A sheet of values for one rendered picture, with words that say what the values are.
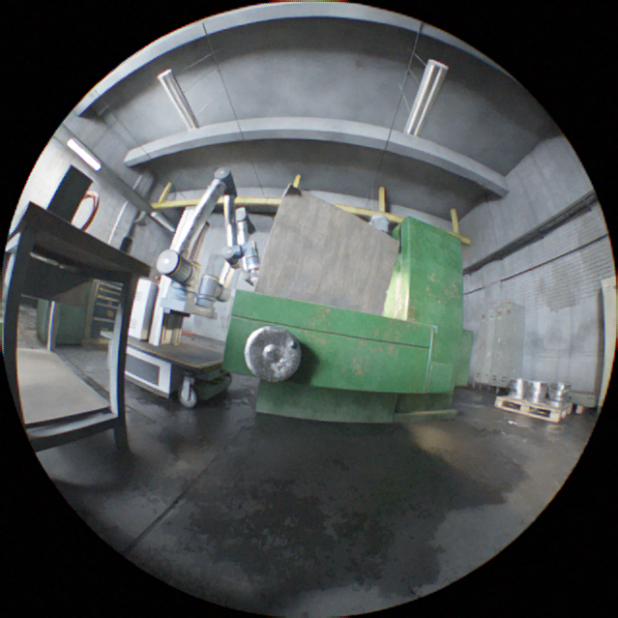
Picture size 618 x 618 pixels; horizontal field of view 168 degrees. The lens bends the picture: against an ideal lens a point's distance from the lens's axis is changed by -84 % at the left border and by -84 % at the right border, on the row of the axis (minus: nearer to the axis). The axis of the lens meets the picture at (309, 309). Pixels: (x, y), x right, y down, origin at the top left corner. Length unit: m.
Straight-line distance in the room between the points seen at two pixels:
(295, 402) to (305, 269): 1.08
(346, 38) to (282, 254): 4.51
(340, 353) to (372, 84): 5.04
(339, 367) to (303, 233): 0.75
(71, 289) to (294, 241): 1.25
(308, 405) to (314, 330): 1.07
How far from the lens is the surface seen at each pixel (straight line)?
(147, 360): 1.76
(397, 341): 0.95
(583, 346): 4.84
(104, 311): 3.41
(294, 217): 1.22
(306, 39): 5.05
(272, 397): 1.77
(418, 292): 2.25
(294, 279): 1.19
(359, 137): 5.27
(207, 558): 0.77
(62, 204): 0.93
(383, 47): 5.00
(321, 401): 1.81
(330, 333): 0.84
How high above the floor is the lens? 0.69
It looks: 8 degrees up
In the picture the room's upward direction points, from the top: 10 degrees clockwise
